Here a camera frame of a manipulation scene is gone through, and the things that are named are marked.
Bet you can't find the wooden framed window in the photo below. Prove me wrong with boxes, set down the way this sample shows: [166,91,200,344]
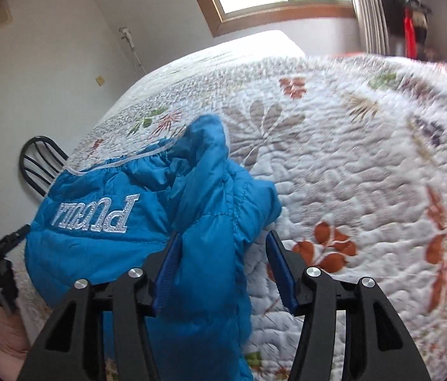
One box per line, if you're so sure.
[182,0,357,36]

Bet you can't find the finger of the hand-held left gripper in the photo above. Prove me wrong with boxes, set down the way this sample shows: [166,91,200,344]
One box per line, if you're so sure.
[0,224,32,255]

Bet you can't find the red hanging cloth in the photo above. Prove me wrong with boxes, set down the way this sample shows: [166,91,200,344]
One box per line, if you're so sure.
[403,6,418,58]

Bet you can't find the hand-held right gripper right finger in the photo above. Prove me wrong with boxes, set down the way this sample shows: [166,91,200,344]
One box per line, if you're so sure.
[265,230,432,381]

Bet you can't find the blue puffer jacket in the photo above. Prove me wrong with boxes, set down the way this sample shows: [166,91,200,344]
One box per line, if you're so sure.
[24,114,284,381]

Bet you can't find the floral quilted bedspread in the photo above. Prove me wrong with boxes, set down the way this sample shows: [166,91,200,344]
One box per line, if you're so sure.
[9,30,447,381]

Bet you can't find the grey pleated curtain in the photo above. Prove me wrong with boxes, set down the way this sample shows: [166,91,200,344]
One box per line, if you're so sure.
[344,0,391,54]

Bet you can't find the white wall handset with cord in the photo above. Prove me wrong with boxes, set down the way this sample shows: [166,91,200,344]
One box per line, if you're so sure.
[118,27,145,74]

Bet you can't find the person's left forearm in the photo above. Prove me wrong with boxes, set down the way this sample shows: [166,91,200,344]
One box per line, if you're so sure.
[0,311,31,366]

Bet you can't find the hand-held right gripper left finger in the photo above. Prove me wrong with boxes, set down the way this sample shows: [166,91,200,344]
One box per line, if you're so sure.
[17,232,182,381]

